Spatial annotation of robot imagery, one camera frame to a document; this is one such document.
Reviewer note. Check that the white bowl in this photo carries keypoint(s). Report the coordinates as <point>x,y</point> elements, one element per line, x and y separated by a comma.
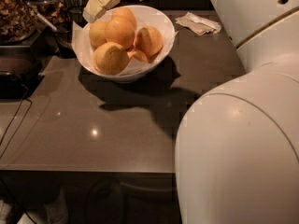
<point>155,17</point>

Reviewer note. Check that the white paper bowl liner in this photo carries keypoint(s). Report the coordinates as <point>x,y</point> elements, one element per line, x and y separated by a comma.
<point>81,51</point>

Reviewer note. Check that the crumpled brown paper napkin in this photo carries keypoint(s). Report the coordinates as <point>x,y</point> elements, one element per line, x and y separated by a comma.
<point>198,25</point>

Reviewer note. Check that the black wire cup holder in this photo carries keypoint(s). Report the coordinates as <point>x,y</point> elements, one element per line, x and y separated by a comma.
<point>64,34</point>

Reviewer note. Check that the black appliance on left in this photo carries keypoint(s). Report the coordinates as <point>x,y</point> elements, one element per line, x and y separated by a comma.
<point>19,72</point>

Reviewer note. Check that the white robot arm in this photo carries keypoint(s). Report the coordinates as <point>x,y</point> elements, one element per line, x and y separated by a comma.
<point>237,146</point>

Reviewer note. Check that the glass jar of nuts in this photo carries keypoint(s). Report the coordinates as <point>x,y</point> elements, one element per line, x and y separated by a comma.
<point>17,22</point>

